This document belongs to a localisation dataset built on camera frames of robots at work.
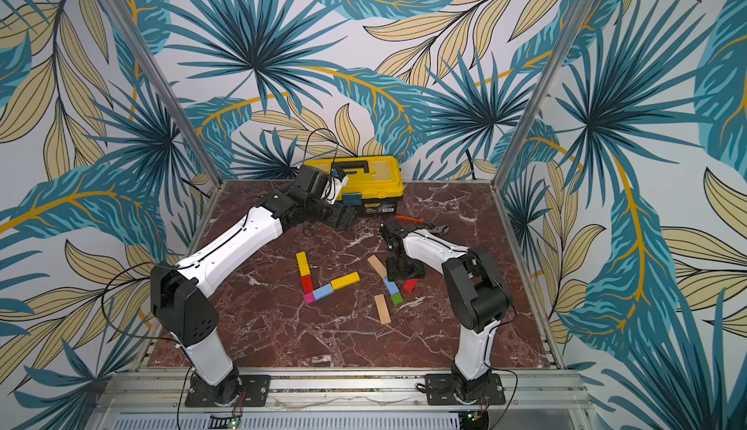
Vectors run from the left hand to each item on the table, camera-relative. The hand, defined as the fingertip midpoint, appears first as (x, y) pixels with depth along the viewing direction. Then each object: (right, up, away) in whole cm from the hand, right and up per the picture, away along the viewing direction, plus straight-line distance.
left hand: (340, 212), depth 82 cm
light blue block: (-6, -25, +8) cm, 27 cm away
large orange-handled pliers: (+31, -6, +28) cm, 42 cm away
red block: (-11, -22, +9) cm, 26 cm away
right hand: (+19, -20, +11) cm, 30 cm away
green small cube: (+17, -26, +6) cm, 32 cm away
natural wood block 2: (+12, -29, +4) cm, 31 cm away
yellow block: (-14, -17, +13) cm, 25 cm away
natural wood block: (+11, -18, +13) cm, 24 cm away
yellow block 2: (0, -22, +10) cm, 24 cm away
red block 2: (+21, -23, +10) cm, 33 cm away
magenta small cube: (-10, -26, +6) cm, 28 cm away
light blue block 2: (+15, -23, +10) cm, 30 cm away
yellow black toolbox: (+10, +9, +14) cm, 19 cm away
